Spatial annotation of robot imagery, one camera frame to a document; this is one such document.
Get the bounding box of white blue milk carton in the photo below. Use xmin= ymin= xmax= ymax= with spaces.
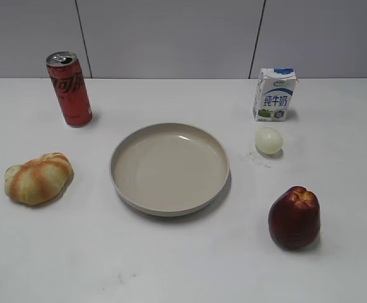
xmin=253 ymin=68 xmax=298 ymax=122

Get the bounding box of beige round plate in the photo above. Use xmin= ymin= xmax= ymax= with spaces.
xmin=109 ymin=123 xmax=231 ymax=218

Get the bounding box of red cola can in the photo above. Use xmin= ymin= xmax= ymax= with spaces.
xmin=46 ymin=51 xmax=92 ymax=127

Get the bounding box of striped croissant bread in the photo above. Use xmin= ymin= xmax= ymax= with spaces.
xmin=4 ymin=153 xmax=73 ymax=206

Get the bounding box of dark red apple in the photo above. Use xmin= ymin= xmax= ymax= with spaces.
xmin=268 ymin=186 xmax=320 ymax=250

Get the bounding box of white egg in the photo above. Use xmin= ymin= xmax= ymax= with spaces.
xmin=255 ymin=128 xmax=284 ymax=155

